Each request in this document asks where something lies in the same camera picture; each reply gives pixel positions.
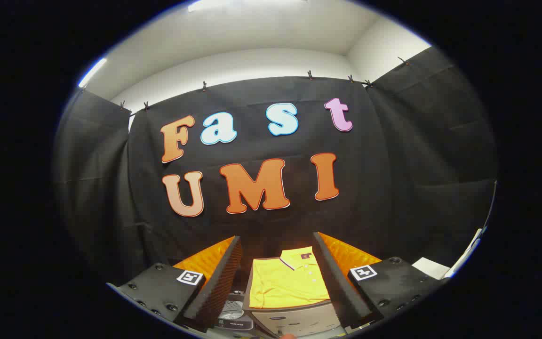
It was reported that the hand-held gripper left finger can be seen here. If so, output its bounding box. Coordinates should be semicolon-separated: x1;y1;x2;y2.
106;235;243;332

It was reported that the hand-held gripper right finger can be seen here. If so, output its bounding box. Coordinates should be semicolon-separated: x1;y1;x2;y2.
312;232;449;330

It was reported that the yellow polo shirt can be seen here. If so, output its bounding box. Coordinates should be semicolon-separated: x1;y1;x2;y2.
249;246;332;310

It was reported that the white flat board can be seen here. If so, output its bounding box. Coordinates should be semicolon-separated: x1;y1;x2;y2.
411;257;451;280

